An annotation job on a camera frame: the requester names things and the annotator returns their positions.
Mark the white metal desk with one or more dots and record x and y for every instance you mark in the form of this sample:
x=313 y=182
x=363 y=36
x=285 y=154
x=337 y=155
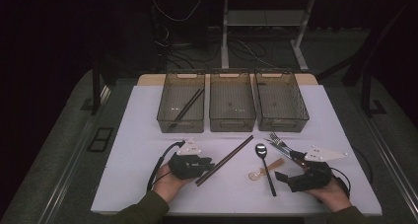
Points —
x=224 y=36

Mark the white table cover board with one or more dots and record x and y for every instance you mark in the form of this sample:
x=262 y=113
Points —
x=138 y=184

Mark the wooden spoon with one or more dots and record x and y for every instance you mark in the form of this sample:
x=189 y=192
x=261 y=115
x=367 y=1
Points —
x=254 y=175

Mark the person's right hand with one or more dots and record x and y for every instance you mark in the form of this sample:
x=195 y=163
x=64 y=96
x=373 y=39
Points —
x=333 y=197

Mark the black floor outlet cover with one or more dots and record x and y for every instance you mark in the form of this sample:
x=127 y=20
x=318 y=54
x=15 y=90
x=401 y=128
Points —
x=100 y=139

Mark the black metal stand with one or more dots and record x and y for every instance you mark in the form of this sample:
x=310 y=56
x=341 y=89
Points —
x=96 y=86
x=366 y=92

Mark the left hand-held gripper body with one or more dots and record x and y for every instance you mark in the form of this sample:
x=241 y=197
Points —
x=185 y=166

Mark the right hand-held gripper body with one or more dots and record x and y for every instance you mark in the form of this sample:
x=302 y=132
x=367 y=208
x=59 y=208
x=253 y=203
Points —
x=312 y=178

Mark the translucent brown plastic bin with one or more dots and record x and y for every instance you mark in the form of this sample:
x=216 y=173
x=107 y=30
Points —
x=232 y=102
x=171 y=99
x=281 y=102

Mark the person's left hand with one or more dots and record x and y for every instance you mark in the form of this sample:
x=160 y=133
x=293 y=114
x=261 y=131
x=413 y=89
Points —
x=167 y=186

